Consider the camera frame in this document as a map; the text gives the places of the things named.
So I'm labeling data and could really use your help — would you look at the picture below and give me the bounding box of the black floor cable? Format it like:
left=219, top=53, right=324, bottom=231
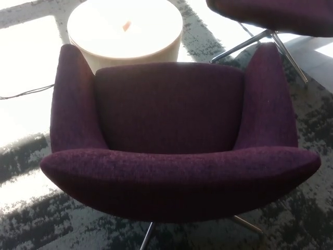
left=0, top=83, right=55, bottom=100

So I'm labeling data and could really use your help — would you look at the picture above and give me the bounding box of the purple fabric swivel armchair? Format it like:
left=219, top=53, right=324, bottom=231
left=40, top=42, right=322, bottom=250

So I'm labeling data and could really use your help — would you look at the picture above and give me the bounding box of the purple chair with chrome legs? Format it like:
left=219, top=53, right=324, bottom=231
left=205, top=0, right=333, bottom=83

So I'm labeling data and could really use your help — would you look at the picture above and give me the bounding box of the round white side table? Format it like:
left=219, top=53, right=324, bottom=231
left=67, top=0, right=184, bottom=76

